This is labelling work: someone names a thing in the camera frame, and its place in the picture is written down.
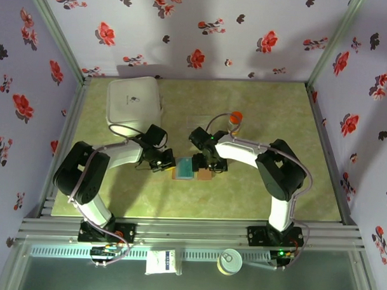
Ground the brown leather card holder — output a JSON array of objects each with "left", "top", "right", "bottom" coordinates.
[{"left": 172, "top": 156, "right": 215, "bottom": 183}]

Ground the orange-capped small bottle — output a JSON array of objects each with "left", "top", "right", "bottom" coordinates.
[{"left": 226, "top": 110, "right": 245, "bottom": 137}]

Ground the white plastic lidded container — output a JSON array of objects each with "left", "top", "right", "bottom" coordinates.
[{"left": 104, "top": 74, "right": 165, "bottom": 139}]

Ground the white paper packet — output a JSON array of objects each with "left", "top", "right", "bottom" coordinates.
[{"left": 144, "top": 248, "right": 178, "bottom": 277}]

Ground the tin can with pull tab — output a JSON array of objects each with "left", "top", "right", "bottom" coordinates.
[{"left": 215, "top": 247, "right": 244, "bottom": 277}]

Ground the controller circuit board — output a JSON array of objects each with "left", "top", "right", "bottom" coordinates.
[
  {"left": 90, "top": 242, "right": 123, "bottom": 269},
  {"left": 269, "top": 247, "right": 296, "bottom": 271}
]

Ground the grey left arm cable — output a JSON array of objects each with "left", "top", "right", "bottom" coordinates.
[{"left": 65, "top": 121, "right": 151, "bottom": 268}]

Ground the aluminium cross rail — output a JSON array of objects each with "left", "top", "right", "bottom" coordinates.
[{"left": 15, "top": 211, "right": 367, "bottom": 254}]

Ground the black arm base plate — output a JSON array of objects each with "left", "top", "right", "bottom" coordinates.
[
  {"left": 78, "top": 220, "right": 137, "bottom": 245},
  {"left": 246, "top": 224, "right": 304, "bottom": 249}
]

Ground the aluminium side rail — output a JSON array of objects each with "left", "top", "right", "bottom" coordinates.
[
  {"left": 300, "top": 83, "right": 363, "bottom": 226},
  {"left": 37, "top": 75, "right": 92, "bottom": 219}
]

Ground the slotted grey cable duct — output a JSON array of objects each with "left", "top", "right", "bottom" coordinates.
[{"left": 29, "top": 243, "right": 273, "bottom": 265}]

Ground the aluminium frame post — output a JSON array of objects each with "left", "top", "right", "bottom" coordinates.
[
  {"left": 21, "top": 0, "right": 93, "bottom": 83},
  {"left": 306, "top": 0, "right": 367, "bottom": 91}
]

